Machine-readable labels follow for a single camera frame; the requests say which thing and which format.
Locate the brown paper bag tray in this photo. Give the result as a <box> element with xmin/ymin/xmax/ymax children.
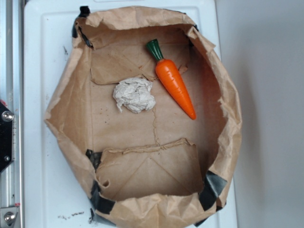
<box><xmin>45</xmin><ymin>6</ymin><xmax>242</xmax><ymax>228</ymax></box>

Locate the black mounting bracket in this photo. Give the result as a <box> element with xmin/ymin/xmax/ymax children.
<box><xmin>0</xmin><ymin>101</ymin><xmax>14</xmax><ymax>173</ymax></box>

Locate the orange toy carrot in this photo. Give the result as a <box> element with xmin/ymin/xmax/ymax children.
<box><xmin>146</xmin><ymin>39</ymin><xmax>196</xmax><ymax>120</ymax></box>

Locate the white paper ball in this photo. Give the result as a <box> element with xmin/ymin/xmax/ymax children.
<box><xmin>113</xmin><ymin>77</ymin><xmax>156</xmax><ymax>114</ymax></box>

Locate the aluminium frame rail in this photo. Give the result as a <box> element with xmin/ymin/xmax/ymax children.
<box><xmin>0</xmin><ymin>0</ymin><xmax>25</xmax><ymax>228</ymax></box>

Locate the white plastic board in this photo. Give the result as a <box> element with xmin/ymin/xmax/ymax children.
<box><xmin>23</xmin><ymin>0</ymin><xmax>237</xmax><ymax>228</ymax></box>

